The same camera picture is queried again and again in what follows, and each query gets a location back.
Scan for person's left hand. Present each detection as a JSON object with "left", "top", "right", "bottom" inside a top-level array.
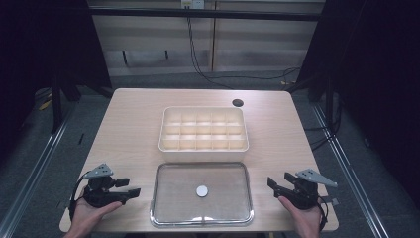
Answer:
[{"left": 67, "top": 197, "right": 124, "bottom": 238}]

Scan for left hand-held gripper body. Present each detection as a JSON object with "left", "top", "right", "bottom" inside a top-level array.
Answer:
[{"left": 81, "top": 163, "right": 128, "bottom": 209}]

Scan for long black wall cable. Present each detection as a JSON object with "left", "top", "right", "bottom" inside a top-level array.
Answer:
[{"left": 185, "top": 16, "right": 302, "bottom": 91}]

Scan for black metal stand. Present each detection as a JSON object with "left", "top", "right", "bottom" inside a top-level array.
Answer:
[
  {"left": 49, "top": 73, "right": 83, "bottom": 134},
  {"left": 285, "top": 73, "right": 336, "bottom": 127}
]

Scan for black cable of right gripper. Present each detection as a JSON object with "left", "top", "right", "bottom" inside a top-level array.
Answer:
[{"left": 316, "top": 195, "right": 330, "bottom": 232}]

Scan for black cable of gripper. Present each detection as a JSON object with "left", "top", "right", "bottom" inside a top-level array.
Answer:
[
  {"left": 316, "top": 195, "right": 330, "bottom": 232},
  {"left": 68, "top": 171, "right": 91, "bottom": 221}
]

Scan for person's right hand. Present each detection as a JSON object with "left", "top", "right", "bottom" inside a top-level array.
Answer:
[{"left": 277, "top": 195, "right": 323, "bottom": 238}]

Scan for black horizontal metal bar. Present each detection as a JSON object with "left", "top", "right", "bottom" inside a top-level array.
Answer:
[{"left": 88, "top": 7, "right": 327, "bottom": 23}]

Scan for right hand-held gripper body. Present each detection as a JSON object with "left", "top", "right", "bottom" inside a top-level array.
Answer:
[{"left": 285, "top": 168, "right": 340, "bottom": 211}]

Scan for black floor cables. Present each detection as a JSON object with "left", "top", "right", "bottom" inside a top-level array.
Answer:
[{"left": 302, "top": 98, "right": 343, "bottom": 153}]

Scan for clear lid with white knob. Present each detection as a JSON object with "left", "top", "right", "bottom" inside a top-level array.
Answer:
[{"left": 149, "top": 162, "right": 255, "bottom": 228}]

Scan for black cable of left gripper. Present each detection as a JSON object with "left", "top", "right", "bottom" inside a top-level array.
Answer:
[{"left": 68, "top": 171, "right": 91, "bottom": 221}]

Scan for metal floor rail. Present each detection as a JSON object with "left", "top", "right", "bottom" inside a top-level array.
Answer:
[
  {"left": 311, "top": 102, "right": 392, "bottom": 238},
  {"left": 0, "top": 110, "right": 78, "bottom": 238}
]

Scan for black curtain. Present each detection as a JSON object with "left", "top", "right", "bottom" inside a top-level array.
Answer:
[
  {"left": 296, "top": 0, "right": 420, "bottom": 212},
  {"left": 0, "top": 0, "right": 113, "bottom": 160}
]

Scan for cream divided storage box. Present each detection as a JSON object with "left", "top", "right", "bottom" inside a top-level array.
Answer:
[{"left": 157, "top": 105, "right": 250, "bottom": 163}]

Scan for white wall socket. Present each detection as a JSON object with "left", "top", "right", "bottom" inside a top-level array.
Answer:
[{"left": 180, "top": 0, "right": 206, "bottom": 10}]

